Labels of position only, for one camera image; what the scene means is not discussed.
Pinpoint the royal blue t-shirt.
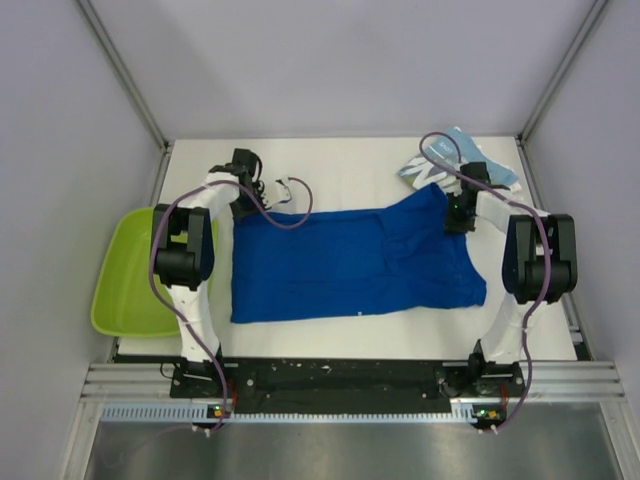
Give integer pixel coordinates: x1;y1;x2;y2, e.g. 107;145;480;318
231;186;487;324

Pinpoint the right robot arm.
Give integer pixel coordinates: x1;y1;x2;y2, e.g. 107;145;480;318
444;162;578;396

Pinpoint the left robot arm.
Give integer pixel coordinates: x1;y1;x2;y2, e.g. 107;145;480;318
149;148;265;397

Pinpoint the light blue printed folded t-shirt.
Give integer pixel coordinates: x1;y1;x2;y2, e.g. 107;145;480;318
396;126;522;193

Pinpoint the lime green plastic tray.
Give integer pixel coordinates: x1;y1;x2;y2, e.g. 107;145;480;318
91;208;180;339

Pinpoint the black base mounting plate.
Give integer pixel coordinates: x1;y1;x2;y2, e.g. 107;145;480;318
170;357;525;415

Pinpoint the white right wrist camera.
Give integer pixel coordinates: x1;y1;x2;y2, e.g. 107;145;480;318
438;173;462;195

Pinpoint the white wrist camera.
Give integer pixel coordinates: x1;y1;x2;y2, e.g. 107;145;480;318
438;173;462;195
263;176;292;209

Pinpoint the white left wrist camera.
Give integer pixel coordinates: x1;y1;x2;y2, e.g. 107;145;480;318
263;176;292;209

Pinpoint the slotted cable duct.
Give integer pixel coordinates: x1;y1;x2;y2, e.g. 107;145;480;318
101;402;506;426

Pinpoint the aluminium frame rail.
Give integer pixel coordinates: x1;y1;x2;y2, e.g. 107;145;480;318
80;361;626;403

